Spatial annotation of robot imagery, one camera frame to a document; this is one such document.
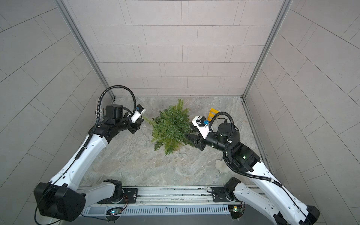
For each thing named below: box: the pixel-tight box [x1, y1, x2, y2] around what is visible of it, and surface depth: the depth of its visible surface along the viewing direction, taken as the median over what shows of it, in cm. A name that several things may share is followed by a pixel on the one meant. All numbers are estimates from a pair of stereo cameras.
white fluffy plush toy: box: [215, 158, 230, 173], surface depth 80 cm
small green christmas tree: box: [142, 98, 195, 156], surface depth 67 cm
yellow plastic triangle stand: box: [207, 107, 220, 122], surface depth 108 cm
